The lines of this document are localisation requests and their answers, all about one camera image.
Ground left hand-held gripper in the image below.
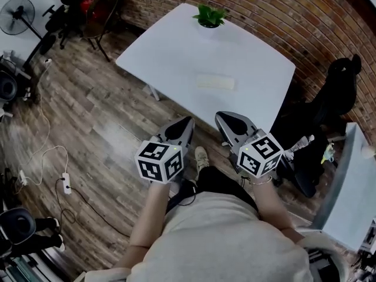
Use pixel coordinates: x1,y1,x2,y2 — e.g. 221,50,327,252
134,116,196,184

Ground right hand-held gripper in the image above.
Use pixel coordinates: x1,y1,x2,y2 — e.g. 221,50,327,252
214,111,284,177

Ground white rectangular object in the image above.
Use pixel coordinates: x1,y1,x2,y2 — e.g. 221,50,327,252
196,74,235,90

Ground person's left forearm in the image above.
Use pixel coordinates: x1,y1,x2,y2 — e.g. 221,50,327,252
117,182,172,274

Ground person's right forearm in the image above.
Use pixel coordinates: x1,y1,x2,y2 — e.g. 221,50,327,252
249,175,306,243

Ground beige shoe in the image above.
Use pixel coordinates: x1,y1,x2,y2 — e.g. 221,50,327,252
194,146,209,173

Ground black trousers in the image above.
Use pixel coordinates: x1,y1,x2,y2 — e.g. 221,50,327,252
167,166,260,219

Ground clear water bottle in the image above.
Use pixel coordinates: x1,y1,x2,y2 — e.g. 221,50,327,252
289,135,315,155

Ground white folding table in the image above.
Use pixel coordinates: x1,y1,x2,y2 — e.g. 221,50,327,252
115,3,296,137

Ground tall black office chair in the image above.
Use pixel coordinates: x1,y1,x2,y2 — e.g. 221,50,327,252
276,53,362,199

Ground person in white coat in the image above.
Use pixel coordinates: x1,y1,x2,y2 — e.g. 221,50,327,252
73,191,350,282

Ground green plant in white pot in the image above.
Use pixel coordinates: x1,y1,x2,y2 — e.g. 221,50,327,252
192,4,229,39

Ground white power strip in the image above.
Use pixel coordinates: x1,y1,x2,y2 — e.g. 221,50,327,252
61,172,72,195

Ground white side table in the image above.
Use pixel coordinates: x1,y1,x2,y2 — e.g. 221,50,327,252
311,122,376,252

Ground brown wicker chair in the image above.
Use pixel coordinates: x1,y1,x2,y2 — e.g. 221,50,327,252
83,0,125,63

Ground red bag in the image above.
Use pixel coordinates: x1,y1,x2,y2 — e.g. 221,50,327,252
80,0,102,15

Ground black standing fan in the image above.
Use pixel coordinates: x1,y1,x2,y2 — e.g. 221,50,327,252
0,0,45,70

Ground thin wrist bracelet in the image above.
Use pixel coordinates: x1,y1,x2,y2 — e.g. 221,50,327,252
249,175,274,186

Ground black cable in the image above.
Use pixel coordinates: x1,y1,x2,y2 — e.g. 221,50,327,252
55,177,132,238

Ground white cable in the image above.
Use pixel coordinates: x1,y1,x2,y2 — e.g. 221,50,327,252
19,60,70,187

